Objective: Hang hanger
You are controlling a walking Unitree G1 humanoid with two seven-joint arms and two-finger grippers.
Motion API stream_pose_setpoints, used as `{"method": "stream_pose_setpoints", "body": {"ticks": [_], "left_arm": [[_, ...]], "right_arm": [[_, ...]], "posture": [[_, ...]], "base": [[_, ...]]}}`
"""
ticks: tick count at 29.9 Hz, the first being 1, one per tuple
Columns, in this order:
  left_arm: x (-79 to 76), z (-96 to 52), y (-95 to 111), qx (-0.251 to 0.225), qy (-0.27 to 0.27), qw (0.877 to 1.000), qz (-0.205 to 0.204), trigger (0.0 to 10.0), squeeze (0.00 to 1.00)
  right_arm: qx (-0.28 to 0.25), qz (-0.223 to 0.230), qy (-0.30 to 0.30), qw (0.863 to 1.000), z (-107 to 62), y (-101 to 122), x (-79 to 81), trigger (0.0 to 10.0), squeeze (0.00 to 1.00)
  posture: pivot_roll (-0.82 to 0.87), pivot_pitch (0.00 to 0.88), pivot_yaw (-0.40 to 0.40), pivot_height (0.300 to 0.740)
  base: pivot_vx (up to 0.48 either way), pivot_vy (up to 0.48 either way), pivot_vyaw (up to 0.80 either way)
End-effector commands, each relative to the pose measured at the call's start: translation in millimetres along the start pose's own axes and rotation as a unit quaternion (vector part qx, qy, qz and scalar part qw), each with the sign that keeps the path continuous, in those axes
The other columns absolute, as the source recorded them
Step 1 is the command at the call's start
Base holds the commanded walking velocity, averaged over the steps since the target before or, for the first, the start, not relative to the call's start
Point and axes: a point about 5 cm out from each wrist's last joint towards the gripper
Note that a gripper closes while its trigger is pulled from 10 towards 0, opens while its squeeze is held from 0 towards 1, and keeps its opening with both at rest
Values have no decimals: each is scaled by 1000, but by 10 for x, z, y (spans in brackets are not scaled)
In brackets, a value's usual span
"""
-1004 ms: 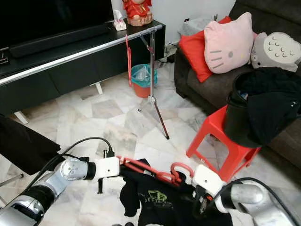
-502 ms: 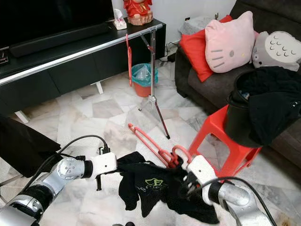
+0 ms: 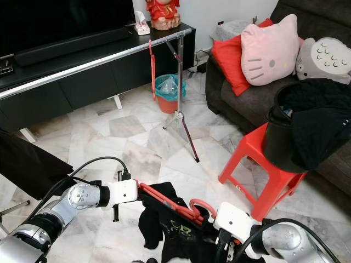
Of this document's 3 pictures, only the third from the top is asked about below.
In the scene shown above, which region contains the red plastic hanger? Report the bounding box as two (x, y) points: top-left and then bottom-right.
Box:
(137, 182), (218, 226)
(148, 39), (157, 102)

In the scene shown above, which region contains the red plastic stool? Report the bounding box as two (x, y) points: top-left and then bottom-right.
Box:
(218, 122), (308, 222)

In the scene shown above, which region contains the black round mesh basket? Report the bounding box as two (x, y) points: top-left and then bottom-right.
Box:
(262, 82), (351, 174)

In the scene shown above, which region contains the black t-shirt with white print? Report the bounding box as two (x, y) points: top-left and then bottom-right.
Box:
(0, 129), (75, 201)

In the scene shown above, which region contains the orange bin with teal bag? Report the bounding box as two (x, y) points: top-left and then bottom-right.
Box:
(154, 74), (188, 114)

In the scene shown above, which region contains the black garment over basket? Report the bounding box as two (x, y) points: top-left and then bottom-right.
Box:
(285, 78), (351, 171)

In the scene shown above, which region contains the red pillow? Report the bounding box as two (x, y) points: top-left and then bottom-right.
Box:
(211, 18), (275, 97)

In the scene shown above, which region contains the pink cat face pillow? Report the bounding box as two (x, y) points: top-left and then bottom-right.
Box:
(240, 14), (302, 87)

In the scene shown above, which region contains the grey totoro pillow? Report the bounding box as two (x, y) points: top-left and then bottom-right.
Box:
(295, 37), (351, 85)

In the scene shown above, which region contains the black tv cabinet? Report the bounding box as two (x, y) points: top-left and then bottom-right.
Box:
(0, 22), (196, 131)

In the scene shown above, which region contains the grey speckled cushion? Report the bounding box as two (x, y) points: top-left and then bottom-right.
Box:
(211, 20), (253, 42)

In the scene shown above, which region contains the silver metal clothes rack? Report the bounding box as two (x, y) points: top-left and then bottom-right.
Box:
(0, 28), (200, 220)

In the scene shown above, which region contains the white tissue box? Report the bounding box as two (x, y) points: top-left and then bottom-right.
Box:
(134, 11), (150, 36)

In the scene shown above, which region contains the red gold figurine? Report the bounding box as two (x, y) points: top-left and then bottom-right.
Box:
(145, 0), (180, 31)

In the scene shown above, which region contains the black soundbar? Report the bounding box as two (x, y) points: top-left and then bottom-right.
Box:
(14, 27), (132, 67)

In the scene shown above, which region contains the dark fabric sofa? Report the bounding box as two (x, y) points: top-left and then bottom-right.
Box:
(205, 0), (351, 198)

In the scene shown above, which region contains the black television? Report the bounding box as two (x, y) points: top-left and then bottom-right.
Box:
(0, 0), (137, 55)

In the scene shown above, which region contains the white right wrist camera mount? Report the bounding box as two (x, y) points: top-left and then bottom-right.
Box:
(214, 202), (262, 258)

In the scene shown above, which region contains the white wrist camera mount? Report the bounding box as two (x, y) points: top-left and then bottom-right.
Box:
(107, 178), (139, 209)
(214, 202), (262, 258)

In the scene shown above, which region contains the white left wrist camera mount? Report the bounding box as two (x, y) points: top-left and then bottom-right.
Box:
(107, 178), (139, 209)

